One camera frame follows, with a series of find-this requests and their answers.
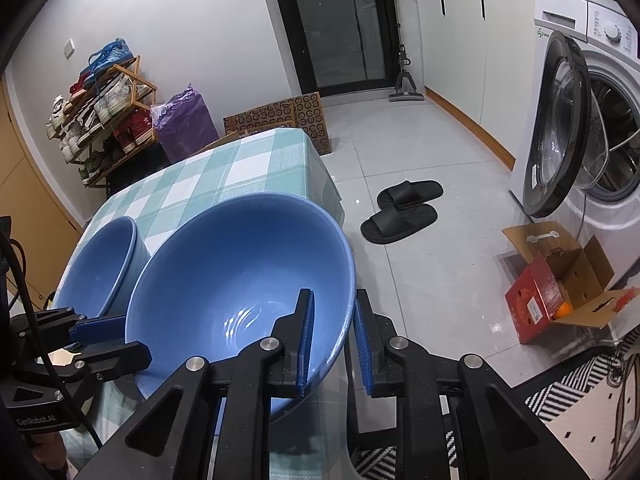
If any black white striped rug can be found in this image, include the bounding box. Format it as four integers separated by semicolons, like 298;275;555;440
350;342;640;480

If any red cardboard box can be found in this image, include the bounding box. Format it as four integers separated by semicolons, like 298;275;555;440
502;221;640;345

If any white kitchen cabinet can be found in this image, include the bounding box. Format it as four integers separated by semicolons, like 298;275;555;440
416;0;546;171

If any black cable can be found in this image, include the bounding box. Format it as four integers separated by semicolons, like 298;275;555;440
0;235;103;448

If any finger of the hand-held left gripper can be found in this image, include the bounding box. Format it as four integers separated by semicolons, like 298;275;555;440
60;341;152;386
67;312;128;348

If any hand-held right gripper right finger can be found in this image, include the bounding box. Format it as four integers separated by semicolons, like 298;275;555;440
351;289;591;480

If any purple plastic bag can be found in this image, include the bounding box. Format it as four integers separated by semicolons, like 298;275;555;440
150;85;221;165

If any black slipper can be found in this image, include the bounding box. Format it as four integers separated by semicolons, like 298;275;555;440
376;180;445;212
360;203;440;246

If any patterned cardboard box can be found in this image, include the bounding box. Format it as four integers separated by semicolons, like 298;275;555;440
223;91;333;156

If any wooden door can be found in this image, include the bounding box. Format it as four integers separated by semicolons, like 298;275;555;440
0;72;83;241

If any wooden shoe rack with shoes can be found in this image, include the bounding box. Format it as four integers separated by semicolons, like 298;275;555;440
46;37;156;186

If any white washing machine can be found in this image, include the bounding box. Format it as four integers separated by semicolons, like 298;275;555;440
509;0;640;311

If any person's left hand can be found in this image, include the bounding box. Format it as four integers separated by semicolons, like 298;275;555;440
27;430;68;478

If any grey floor mop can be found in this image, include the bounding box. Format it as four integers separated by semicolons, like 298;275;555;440
387;25;426;103

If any black framed glass door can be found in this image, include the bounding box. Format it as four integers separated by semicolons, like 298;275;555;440
266;0;403;98

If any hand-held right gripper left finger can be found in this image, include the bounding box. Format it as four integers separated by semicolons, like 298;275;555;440
75;287;317;480

